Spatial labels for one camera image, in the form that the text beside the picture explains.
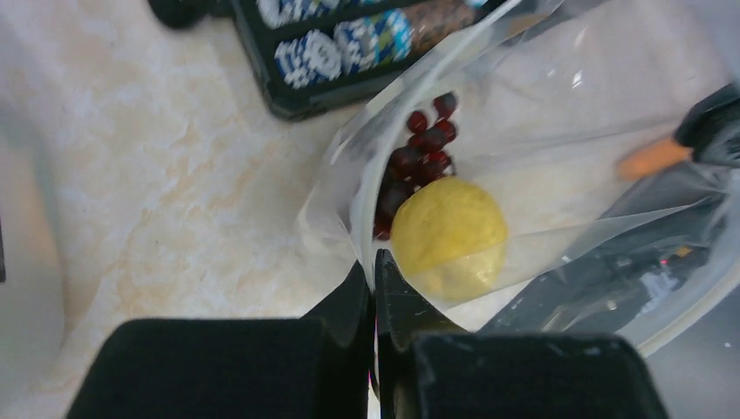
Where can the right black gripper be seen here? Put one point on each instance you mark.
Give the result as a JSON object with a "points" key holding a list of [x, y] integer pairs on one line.
{"points": [[710, 130]]}

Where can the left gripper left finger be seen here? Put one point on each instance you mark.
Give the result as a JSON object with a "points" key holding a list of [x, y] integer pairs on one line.
{"points": [[314, 366]]}

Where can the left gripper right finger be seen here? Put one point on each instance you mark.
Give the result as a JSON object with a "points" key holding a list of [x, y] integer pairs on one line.
{"points": [[429, 367]]}

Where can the yellow lemon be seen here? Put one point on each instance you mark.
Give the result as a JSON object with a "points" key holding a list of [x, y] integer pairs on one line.
{"points": [[449, 240]]}

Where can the clear zip top bag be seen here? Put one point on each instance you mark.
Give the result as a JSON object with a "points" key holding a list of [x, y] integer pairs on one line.
{"points": [[553, 99]]}

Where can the dark red grape bunch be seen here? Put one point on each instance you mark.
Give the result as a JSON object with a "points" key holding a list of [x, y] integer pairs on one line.
{"points": [[417, 162]]}

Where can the black carrying case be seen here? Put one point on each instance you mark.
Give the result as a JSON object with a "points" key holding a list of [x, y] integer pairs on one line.
{"points": [[261, 25]]}

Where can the poker chips in case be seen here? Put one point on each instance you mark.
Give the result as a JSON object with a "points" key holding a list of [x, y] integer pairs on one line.
{"points": [[367, 42]]}

